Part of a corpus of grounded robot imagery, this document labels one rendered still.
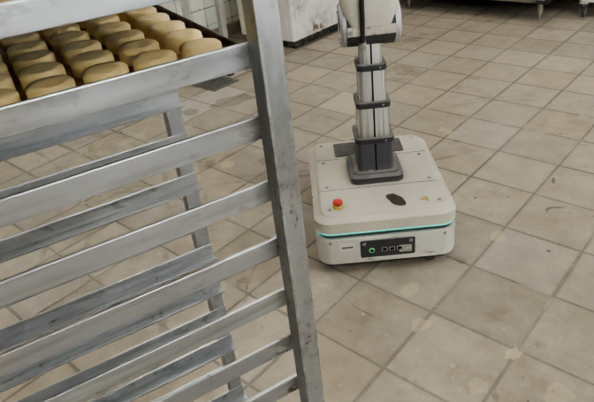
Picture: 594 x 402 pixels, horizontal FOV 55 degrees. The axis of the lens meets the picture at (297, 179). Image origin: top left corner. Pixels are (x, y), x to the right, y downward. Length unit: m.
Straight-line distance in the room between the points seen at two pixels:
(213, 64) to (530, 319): 1.65
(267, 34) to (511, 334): 1.58
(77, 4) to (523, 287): 1.89
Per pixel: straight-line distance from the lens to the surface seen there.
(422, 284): 2.18
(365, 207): 2.12
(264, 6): 0.62
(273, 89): 0.65
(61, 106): 0.61
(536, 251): 2.39
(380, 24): 2.04
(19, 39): 0.88
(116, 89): 0.62
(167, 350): 0.80
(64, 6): 0.59
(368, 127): 2.20
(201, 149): 0.67
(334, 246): 2.14
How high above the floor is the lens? 1.43
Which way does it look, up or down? 30 degrees down
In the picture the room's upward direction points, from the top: 7 degrees counter-clockwise
